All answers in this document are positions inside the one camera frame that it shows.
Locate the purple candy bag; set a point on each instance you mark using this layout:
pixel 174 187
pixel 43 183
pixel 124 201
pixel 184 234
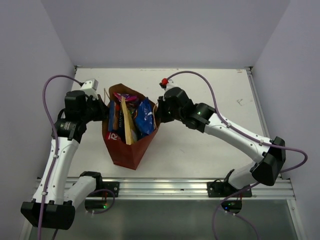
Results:
pixel 131 101

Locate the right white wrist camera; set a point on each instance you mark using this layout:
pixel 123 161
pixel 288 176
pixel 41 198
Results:
pixel 167 84

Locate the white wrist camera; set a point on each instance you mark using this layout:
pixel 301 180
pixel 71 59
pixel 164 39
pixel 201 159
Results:
pixel 167 84
pixel 89 87

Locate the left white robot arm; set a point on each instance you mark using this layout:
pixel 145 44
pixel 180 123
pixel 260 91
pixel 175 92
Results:
pixel 52 206

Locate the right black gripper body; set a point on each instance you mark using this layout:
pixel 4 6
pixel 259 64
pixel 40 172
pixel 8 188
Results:
pixel 166 114

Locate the tan popcorn chips bag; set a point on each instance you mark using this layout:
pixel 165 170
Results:
pixel 129 126

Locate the pink Real chips bag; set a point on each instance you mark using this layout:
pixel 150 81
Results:
pixel 113 136

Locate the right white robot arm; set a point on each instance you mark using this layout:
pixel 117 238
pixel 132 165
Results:
pixel 267 155

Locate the small dark blue snack bag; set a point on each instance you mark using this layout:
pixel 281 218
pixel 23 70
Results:
pixel 116 119

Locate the aluminium mounting rail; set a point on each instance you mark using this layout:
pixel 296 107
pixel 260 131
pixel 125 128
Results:
pixel 190 189

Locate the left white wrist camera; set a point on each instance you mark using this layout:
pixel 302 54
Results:
pixel 89 87

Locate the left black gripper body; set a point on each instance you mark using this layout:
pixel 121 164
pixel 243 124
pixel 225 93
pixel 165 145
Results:
pixel 94 110

